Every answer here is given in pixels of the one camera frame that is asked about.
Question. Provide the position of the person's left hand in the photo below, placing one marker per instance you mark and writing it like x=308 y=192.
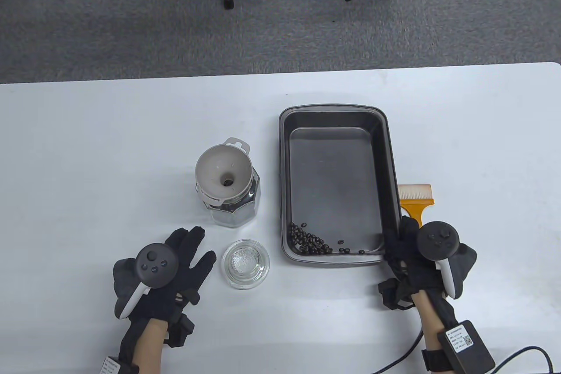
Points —
x=188 y=277

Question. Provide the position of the person's right hand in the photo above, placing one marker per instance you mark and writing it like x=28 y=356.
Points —
x=407 y=260

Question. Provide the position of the clear glass jar lid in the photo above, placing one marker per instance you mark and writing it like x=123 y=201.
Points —
x=245 y=264

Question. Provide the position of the group of coffee beans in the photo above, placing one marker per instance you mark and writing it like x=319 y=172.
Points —
x=307 y=242

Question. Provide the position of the beige plastic funnel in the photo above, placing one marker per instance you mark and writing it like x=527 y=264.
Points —
x=214 y=172

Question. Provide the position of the dark metal baking tray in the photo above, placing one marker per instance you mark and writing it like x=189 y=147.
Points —
x=333 y=181

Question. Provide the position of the person's left forearm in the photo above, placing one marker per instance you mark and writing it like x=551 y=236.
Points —
x=149 y=347

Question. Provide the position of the black left hand controller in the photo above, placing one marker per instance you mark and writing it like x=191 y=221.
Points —
x=155 y=262

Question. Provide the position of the black hand controller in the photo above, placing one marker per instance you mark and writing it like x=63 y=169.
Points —
x=438 y=240
x=155 y=262

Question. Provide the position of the black right hand controller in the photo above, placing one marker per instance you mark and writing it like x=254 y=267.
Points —
x=438 y=240

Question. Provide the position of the clear glass jar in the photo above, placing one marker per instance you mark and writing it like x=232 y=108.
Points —
x=236 y=214

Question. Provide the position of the black labelled right wrist box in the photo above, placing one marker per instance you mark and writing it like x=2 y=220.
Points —
x=469 y=347

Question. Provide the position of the small labelled left wrist box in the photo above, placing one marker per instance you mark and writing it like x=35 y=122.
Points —
x=111 y=366

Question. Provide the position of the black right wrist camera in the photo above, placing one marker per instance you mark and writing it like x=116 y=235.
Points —
x=392 y=293

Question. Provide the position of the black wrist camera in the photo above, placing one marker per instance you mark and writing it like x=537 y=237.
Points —
x=182 y=330
x=392 y=293

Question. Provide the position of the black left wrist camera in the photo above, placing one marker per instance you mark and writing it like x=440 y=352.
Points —
x=182 y=330

